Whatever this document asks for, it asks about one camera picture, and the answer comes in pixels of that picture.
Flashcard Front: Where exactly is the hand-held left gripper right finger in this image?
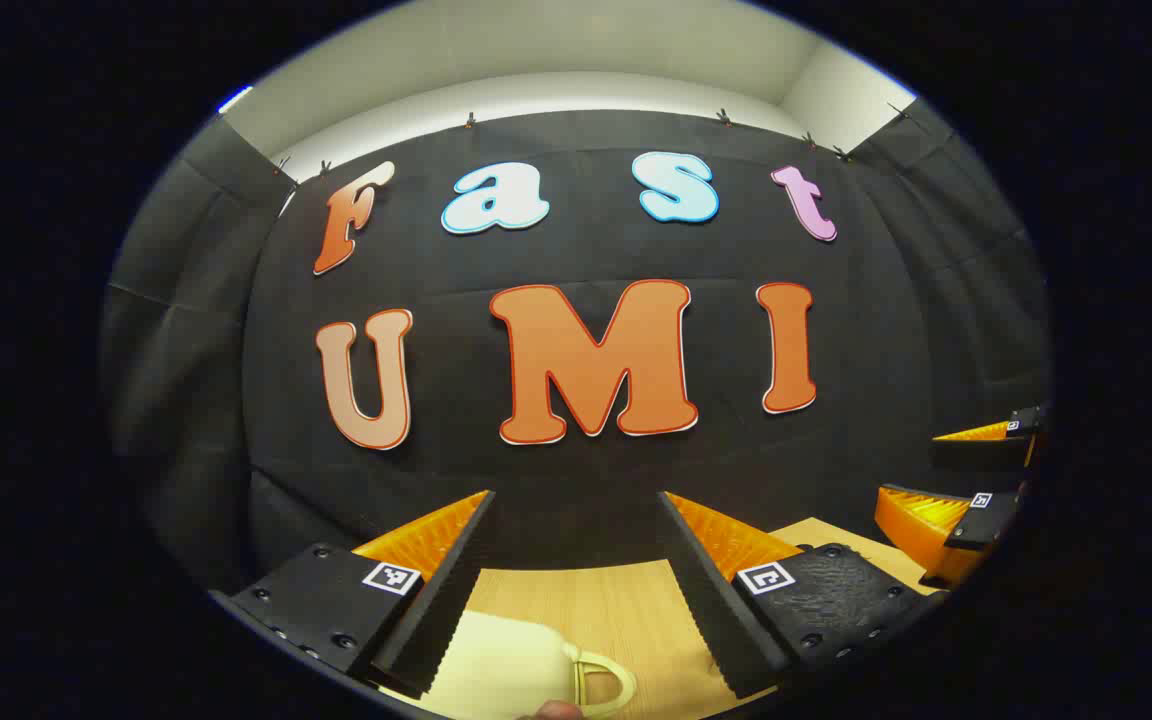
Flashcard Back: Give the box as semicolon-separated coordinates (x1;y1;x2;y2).
656;490;949;701

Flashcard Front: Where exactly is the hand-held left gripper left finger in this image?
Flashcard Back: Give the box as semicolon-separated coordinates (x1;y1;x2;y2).
226;490;497;701

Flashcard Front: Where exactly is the pale yellow small suitcase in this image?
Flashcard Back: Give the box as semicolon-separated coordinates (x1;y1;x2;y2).
381;610;639;720

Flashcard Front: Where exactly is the black backdrop cloth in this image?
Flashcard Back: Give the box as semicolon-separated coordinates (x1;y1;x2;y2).
101;95;1052;601

